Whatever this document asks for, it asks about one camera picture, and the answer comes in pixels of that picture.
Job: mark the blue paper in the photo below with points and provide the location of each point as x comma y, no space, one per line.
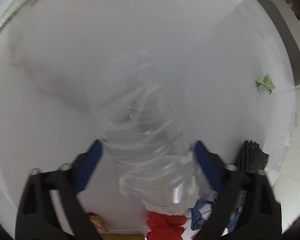
200,213

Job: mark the brown foil wrapper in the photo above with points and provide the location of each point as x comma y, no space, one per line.
96,222

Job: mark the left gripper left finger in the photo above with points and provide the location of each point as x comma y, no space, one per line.
36,216

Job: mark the clear plastic bag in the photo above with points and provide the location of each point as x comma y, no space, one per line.
141,134

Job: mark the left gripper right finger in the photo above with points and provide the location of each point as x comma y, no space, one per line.
260,217

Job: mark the green white wrapper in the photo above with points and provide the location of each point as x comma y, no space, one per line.
265,85

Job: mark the blue printed carton box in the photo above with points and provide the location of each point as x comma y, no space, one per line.
233,220

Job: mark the red paper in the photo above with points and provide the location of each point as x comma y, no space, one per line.
164,227

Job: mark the black foam net sleeve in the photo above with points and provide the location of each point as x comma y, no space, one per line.
250,159

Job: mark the grey dining chair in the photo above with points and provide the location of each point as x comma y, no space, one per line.
290,44

